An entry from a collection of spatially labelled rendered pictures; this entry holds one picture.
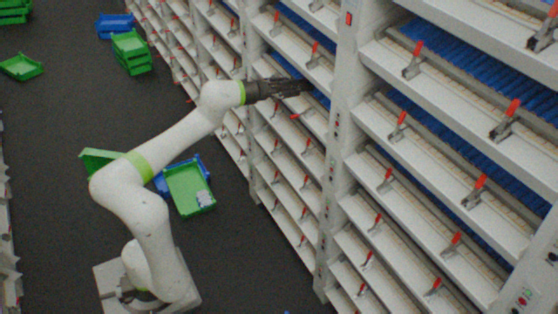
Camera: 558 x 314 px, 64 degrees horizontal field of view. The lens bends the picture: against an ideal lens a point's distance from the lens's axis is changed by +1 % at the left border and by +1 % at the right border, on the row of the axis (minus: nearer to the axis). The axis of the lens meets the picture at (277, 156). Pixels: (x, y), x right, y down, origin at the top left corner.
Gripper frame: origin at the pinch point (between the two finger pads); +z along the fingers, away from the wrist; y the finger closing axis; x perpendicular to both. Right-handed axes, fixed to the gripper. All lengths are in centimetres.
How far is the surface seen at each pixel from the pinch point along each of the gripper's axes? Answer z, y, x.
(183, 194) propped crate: -26, 57, 98
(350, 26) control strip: -11.2, -30.9, -35.9
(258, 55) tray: -1.5, 34.9, 4.7
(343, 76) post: -8.3, -30.3, -20.5
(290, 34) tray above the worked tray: -1.8, 12.0, -14.6
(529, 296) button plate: -5, -101, -6
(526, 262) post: -6, -97, -13
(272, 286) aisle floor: -6, -16, 100
